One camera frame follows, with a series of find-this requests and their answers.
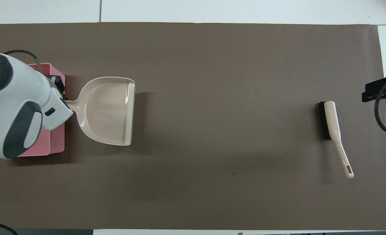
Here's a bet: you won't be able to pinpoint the beige plastic dustpan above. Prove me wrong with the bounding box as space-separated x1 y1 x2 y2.
65 77 136 146

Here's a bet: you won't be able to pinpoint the pink plastic bin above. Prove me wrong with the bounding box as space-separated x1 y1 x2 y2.
0 63 66 159

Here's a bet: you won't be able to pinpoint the beige hand brush black bristles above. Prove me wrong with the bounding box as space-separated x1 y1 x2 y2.
317 101 355 179

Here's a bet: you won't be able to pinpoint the black stand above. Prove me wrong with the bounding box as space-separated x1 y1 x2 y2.
362 75 386 102

